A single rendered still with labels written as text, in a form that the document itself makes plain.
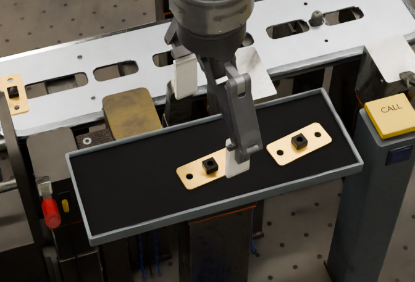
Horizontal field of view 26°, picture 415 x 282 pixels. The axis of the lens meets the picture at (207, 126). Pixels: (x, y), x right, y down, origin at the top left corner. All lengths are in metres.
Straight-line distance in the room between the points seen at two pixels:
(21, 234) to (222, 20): 0.59
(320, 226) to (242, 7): 0.84
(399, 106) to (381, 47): 0.23
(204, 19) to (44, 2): 1.19
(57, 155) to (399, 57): 0.56
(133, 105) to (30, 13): 0.74
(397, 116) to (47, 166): 0.49
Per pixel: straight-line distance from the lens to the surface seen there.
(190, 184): 1.16
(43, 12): 2.05
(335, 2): 1.62
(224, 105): 0.99
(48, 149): 1.31
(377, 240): 1.48
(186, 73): 1.11
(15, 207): 1.40
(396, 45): 1.48
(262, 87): 1.33
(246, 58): 1.37
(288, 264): 1.63
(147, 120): 1.33
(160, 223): 1.13
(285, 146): 1.20
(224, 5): 0.89
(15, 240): 1.37
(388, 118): 1.25
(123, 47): 1.54
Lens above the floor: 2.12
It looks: 52 degrees down
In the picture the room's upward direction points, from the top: straight up
